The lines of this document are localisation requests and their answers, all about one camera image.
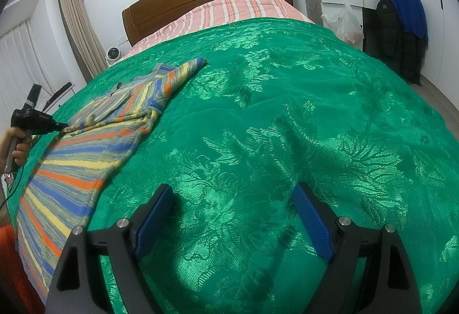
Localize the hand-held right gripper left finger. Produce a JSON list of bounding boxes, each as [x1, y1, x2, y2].
[[45, 183, 175, 314]]

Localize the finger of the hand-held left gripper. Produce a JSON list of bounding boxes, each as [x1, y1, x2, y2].
[[45, 117, 69, 134]]

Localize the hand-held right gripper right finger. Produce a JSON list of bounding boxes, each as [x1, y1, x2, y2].
[[292, 182, 421, 314]]

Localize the striped knit sweater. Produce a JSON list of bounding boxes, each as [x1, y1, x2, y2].
[[16, 57, 209, 305]]

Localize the person's left hand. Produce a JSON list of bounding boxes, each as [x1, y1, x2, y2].
[[0, 127, 28, 175]]

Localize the black elongated object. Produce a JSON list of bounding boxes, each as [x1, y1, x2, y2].
[[42, 82, 74, 110]]

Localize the small white fan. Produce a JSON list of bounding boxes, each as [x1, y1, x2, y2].
[[105, 46, 124, 67]]

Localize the beige curtain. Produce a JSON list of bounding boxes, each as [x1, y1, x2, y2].
[[56, 0, 108, 81]]

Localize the green patterned blanket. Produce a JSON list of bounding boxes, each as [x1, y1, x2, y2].
[[7, 18, 454, 314]]

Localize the person's orange clothing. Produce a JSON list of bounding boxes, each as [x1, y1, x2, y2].
[[0, 224, 45, 314]]

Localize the clear plastic bag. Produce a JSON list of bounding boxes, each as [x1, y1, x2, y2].
[[320, 0, 364, 45]]

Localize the pink striped pillow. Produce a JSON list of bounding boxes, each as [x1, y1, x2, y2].
[[122, 0, 316, 58]]

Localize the black jacket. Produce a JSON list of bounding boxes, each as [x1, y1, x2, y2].
[[375, 0, 425, 87]]

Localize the white wardrobe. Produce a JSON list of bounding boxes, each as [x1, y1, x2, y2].
[[409, 0, 459, 92]]

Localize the blue cloth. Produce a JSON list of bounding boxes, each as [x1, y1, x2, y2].
[[379, 0, 429, 47]]

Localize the black cable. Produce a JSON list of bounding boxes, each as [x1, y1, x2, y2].
[[0, 174, 17, 209]]

